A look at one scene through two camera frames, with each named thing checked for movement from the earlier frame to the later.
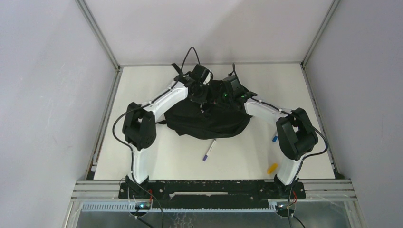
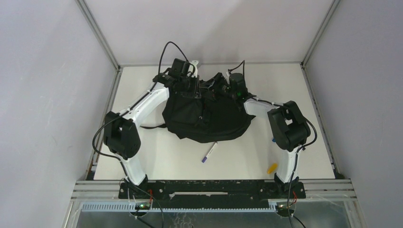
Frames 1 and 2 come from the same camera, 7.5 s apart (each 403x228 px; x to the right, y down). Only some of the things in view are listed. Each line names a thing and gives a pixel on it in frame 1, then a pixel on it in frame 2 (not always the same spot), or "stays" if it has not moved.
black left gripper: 201,99 → 196,92
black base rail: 213,194 stays
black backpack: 219,115 stays
